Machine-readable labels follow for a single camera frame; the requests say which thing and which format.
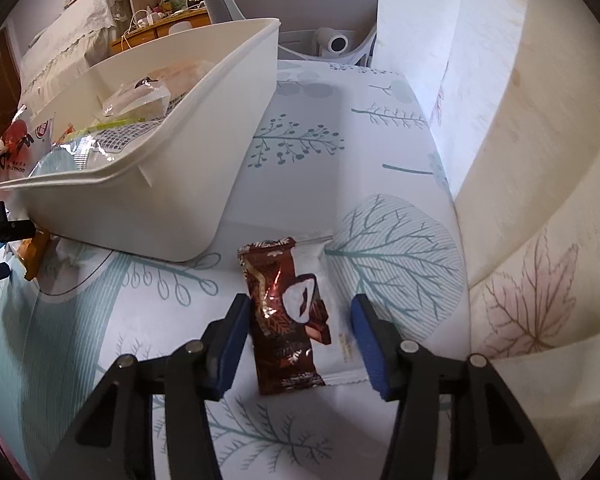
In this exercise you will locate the red rice snack packet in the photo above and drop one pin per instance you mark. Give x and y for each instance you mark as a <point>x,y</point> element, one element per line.
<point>146,99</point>

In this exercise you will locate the green pineapple cake packet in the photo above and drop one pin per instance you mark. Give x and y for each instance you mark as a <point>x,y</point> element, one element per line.
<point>72,134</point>

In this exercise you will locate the orange snack packet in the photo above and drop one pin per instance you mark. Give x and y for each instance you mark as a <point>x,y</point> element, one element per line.
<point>31,253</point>

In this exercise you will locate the brown chocolate bar wrapper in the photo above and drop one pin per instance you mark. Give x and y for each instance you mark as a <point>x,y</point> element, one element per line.
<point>287,315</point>

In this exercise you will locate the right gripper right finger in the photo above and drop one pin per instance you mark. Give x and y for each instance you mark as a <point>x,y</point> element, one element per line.
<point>401,371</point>

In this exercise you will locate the patterned tablecloth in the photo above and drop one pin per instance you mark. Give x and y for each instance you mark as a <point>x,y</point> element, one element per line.
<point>343,163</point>

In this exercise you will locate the white plastic storage tray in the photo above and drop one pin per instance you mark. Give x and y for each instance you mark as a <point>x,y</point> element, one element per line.
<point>165,198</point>

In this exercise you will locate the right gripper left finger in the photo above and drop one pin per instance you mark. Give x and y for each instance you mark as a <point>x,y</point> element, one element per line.
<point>199,371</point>

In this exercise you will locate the grey office chair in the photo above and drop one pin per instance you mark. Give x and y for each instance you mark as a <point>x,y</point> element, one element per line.
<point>341,31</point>

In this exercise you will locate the large clear blue snack bag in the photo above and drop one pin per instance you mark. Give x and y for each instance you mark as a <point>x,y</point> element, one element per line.
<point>95,150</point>

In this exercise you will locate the wooden desk with drawers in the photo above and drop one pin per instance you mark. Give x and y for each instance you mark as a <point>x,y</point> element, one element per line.
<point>137,36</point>

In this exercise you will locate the red date snack bag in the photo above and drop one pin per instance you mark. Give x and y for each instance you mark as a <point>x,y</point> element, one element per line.
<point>23,145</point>

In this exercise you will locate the yellow fried cake bag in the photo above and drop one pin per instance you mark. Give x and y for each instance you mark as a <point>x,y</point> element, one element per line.
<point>183,76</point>

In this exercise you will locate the lace covered cabinet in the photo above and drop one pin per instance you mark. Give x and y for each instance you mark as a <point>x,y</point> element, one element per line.
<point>78,40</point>

